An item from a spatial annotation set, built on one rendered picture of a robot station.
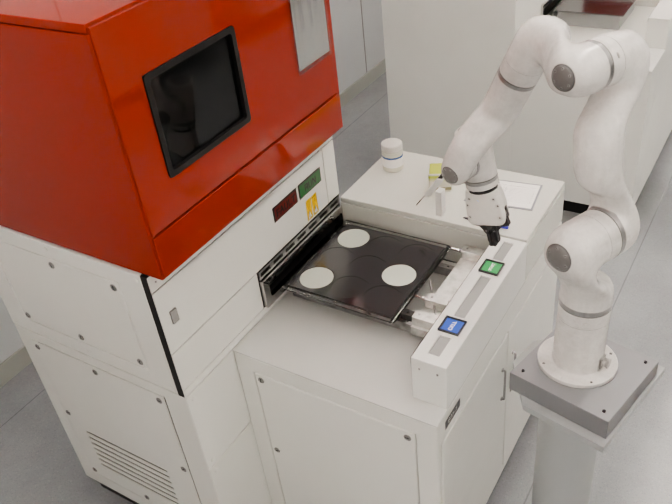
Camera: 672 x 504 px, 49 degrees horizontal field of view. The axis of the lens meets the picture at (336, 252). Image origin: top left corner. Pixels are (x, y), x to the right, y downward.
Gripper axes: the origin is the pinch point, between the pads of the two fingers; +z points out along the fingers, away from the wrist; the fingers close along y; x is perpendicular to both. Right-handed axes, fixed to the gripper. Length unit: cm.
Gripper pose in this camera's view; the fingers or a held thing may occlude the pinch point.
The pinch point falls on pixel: (493, 237)
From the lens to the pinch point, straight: 200.6
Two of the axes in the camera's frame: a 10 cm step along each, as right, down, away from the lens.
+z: 2.8, 8.3, 4.7
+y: 8.1, 0.6, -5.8
